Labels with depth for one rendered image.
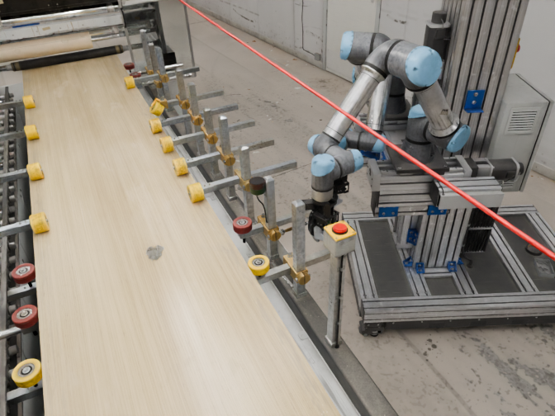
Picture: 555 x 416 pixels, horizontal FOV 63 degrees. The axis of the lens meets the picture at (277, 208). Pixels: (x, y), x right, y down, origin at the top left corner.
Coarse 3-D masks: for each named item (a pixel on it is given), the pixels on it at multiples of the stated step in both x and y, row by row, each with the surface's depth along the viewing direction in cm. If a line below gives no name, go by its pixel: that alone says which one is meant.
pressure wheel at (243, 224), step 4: (240, 216) 190; (244, 216) 189; (236, 220) 187; (240, 220) 186; (244, 220) 188; (248, 220) 187; (236, 224) 186; (240, 224) 186; (244, 224) 186; (248, 224) 185; (236, 228) 184; (240, 228) 184; (244, 228) 184; (248, 228) 185; (236, 232) 186; (240, 232) 185; (244, 232) 185; (248, 232) 186; (244, 240) 192
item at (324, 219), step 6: (318, 204) 154; (324, 204) 154; (330, 204) 153; (312, 210) 160; (318, 210) 159; (324, 210) 156; (330, 210) 155; (336, 210) 160; (312, 216) 160; (318, 216) 158; (324, 216) 158; (330, 216) 157; (336, 216) 160; (312, 222) 161; (318, 222) 161; (324, 222) 157; (330, 222) 160; (336, 222) 163
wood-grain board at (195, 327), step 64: (64, 128) 265; (128, 128) 262; (64, 192) 210; (128, 192) 208; (64, 256) 175; (128, 256) 173; (192, 256) 172; (64, 320) 149; (128, 320) 148; (192, 320) 147; (256, 320) 146; (64, 384) 130; (128, 384) 129; (192, 384) 129; (256, 384) 128; (320, 384) 127
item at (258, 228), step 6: (306, 210) 199; (282, 216) 196; (288, 216) 196; (306, 216) 199; (282, 222) 195; (288, 222) 196; (252, 228) 190; (258, 228) 190; (240, 234) 188; (246, 234) 189; (252, 234) 191
